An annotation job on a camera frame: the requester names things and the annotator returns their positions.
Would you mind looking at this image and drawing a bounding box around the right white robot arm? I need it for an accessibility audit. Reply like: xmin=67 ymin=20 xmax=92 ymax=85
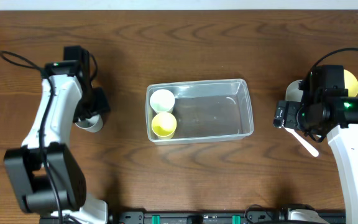
xmin=273 ymin=65 xmax=358 ymax=223

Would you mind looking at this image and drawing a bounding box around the clear plastic storage box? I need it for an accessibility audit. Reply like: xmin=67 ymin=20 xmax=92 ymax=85
xmin=145 ymin=78 xmax=254 ymax=145

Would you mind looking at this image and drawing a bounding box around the white plastic cup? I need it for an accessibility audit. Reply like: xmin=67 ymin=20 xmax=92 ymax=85
xmin=149 ymin=89 xmax=175 ymax=113

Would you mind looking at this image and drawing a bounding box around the yellow plastic bowl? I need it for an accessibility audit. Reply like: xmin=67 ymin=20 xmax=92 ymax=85
xmin=344 ymin=70 xmax=358 ymax=97

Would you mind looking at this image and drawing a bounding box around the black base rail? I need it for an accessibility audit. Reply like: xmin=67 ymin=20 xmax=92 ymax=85
xmin=107 ymin=210 xmax=275 ymax=224

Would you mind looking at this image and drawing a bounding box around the grey plastic bowl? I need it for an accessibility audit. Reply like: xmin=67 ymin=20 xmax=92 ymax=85
xmin=285 ymin=80 xmax=303 ymax=102

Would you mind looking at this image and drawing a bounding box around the yellow plastic cup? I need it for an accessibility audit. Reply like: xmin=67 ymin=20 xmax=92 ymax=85
xmin=151 ymin=112 xmax=177 ymax=140

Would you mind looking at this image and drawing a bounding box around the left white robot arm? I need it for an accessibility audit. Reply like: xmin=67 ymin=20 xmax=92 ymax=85
xmin=3 ymin=45 xmax=110 ymax=223

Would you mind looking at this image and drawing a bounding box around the grey plastic cup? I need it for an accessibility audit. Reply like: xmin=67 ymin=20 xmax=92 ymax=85
xmin=75 ymin=114 xmax=103 ymax=133

